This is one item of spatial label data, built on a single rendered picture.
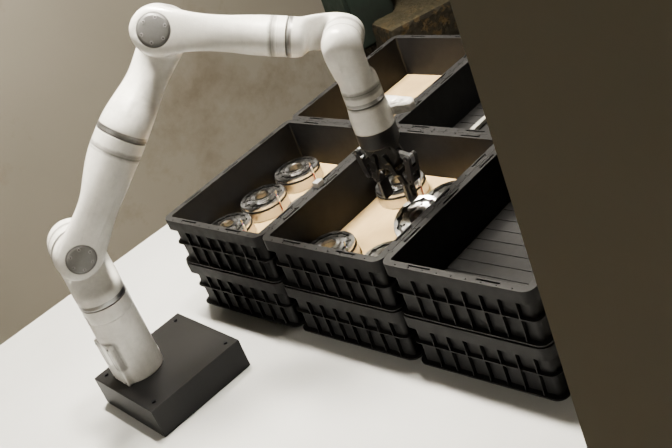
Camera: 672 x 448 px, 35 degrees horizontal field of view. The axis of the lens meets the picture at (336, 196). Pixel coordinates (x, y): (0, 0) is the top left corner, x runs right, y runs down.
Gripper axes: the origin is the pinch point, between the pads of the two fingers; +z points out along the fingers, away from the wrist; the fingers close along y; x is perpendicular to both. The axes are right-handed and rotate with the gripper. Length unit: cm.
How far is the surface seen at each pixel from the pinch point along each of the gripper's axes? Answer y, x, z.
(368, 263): 9.5, -19.5, 0.1
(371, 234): -9.1, -2.4, 9.7
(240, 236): -23.3, -20.5, 0.0
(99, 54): -212, 68, 16
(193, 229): -38.1, -21.0, 0.8
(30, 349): -81, -48, 23
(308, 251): -5.0, -19.9, 0.2
